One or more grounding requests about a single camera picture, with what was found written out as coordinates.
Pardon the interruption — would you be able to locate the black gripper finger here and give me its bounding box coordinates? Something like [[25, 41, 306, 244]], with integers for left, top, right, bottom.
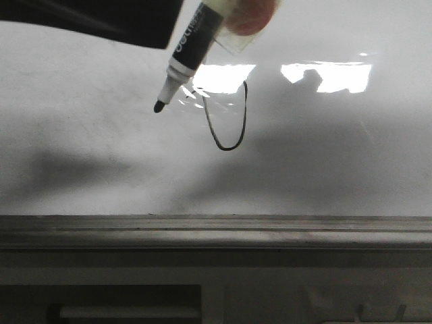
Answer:
[[1, 0, 183, 49]]

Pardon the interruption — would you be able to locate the white black whiteboard marker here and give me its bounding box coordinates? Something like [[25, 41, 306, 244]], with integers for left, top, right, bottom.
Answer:
[[153, 1, 236, 113]]

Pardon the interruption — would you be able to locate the red round magnet taped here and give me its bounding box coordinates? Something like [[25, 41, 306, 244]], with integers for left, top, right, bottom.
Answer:
[[212, 1, 283, 54]]

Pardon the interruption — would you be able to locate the white whiteboard surface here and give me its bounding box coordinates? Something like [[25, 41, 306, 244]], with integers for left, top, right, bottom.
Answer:
[[1, 1, 431, 216]]

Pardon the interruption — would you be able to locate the grey aluminium whiteboard frame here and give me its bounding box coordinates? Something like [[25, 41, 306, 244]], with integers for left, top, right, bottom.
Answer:
[[1, 215, 431, 250]]

